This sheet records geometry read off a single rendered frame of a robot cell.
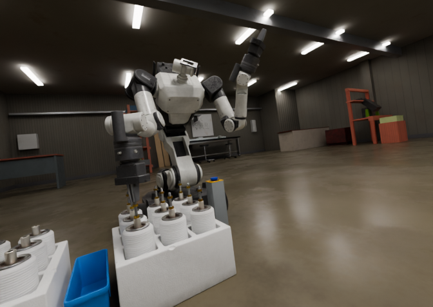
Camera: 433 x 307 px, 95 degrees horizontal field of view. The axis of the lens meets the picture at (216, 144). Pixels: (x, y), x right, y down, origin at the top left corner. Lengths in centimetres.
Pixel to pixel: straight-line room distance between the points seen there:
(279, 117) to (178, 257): 1015
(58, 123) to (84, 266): 815
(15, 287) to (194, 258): 45
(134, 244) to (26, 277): 25
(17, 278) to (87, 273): 36
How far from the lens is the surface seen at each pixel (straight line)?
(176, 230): 75
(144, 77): 113
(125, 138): 68
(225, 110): 120
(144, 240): 73
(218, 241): 80
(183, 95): 113
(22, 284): 77
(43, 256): 89
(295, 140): 861
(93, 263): 106
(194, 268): 79
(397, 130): 775
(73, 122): 897
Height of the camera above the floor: 48
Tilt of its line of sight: 1 degrees up
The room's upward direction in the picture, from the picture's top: 7 degrees counter-clockwise
